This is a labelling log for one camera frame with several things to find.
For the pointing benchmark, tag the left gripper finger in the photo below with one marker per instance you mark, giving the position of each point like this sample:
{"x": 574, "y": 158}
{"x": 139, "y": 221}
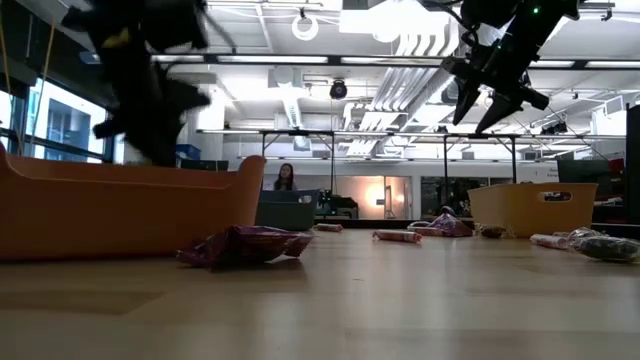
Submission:
{"x": 141, "y": 147}
{"x": 165, "y": 147}

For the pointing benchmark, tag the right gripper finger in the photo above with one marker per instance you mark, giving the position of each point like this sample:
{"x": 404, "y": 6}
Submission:
{"x": 500, "y": 109}
{"x": 467, "y": 95}

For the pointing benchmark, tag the orange plastic bin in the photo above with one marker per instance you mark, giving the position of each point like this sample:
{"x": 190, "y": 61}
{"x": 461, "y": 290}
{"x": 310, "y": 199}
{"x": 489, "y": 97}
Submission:
{"x": 125, "y": 215}

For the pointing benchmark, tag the yellow plastic bin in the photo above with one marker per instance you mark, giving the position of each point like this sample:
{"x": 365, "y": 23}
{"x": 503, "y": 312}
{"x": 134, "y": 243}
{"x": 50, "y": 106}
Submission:
{"x": 515, "y": 210}

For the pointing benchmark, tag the clear dark candy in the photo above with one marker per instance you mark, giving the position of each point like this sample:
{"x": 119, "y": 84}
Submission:
{"x": 610, "y": 248}
{"x": 582, "y": 232}
{"x": 492, "y": 232}

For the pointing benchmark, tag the purple candy pack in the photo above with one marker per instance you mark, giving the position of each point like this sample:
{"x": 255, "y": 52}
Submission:
{"x": 240, "y": 247}
{"x": 452, "y": 226}

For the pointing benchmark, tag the pink candy roll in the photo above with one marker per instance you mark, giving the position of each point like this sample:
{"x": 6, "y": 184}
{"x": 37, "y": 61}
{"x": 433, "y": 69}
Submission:
{"x": 421, "y": 231}
{"x": 330, "y": 227}
{"x": 397, "y": 236}
{"x": 550, "y": 242}

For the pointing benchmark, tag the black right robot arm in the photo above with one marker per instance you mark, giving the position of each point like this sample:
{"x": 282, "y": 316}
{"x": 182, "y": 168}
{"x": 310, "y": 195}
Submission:
{"x": 545, "y": 15}

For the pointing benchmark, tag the blue storage box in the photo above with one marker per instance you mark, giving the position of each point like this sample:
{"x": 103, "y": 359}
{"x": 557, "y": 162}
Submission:
{"x": 190, "y": 151}

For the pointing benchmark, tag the large window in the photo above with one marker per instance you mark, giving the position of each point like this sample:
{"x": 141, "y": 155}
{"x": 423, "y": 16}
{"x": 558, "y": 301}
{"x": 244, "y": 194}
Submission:
{"x": 70, "y": 125}

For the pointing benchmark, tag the black monitor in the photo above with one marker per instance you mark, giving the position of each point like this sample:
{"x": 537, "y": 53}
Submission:
{"x": 582, "y": 171}

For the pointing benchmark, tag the person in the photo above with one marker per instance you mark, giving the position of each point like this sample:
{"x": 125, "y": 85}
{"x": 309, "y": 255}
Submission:
{"x": 286, "y": 180}

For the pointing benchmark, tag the black ceiling spotlight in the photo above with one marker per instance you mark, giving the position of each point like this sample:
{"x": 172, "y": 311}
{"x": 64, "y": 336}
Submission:
{"x": 338, "y": 90}

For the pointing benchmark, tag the overhead light bar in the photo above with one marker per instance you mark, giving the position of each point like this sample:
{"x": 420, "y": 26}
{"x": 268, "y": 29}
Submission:
{"x": 335, "y": 60}

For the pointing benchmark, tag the black background machine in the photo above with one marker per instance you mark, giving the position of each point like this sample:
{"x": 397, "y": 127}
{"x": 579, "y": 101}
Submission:
{"x": 342, "y": 205}

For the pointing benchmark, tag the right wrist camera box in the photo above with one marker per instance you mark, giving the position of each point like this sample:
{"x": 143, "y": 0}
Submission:
{"x": 482, "y": 12}

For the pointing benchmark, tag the black vertical post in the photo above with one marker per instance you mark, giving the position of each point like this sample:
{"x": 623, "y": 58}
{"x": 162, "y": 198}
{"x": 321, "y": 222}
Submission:
{"x": 633, "y": 165}

